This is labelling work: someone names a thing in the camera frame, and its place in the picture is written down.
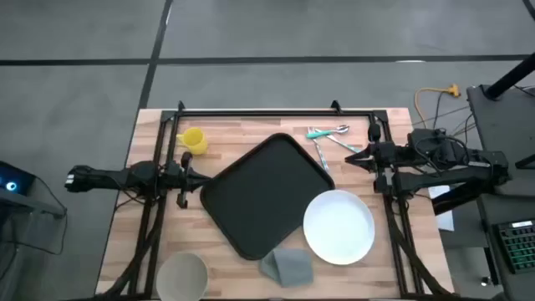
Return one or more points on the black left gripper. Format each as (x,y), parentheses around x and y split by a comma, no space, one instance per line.
(184,180)

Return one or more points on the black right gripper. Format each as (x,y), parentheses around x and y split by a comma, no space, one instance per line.
(386,159)

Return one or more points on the yellow plastic mug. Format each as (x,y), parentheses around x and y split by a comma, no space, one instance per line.
(194,141)

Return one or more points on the white round plate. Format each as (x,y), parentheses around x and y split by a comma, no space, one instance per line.
(338,228)

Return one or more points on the beige bowl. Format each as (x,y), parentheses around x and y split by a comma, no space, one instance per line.
(181,278)

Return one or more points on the grey cloth napkin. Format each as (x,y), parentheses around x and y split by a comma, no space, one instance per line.
(288,267)

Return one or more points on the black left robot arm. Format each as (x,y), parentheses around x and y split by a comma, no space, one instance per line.
(104,177)

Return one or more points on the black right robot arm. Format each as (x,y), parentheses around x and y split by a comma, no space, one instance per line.
(460,175)

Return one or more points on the black plastic tray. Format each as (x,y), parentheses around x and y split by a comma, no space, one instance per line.
(267,196)

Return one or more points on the white paper sheet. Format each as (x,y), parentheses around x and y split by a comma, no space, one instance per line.
(446,219)

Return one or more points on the dark grey desk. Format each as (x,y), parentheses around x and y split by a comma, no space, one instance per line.
(510,125)

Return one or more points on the black slanted pole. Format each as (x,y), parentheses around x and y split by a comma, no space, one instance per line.
(510,77)

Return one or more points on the grey side table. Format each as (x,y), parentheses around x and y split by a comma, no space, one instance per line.
(33,207)

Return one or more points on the small metal caster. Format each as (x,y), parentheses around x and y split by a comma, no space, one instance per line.
(485,281)

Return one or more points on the black backlit keyboard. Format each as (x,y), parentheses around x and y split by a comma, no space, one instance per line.
(520,246)

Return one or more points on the black computer blue light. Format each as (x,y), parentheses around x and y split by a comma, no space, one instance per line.
(12,180)

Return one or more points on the black aluminium table frame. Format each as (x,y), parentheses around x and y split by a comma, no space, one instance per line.
(271,113)

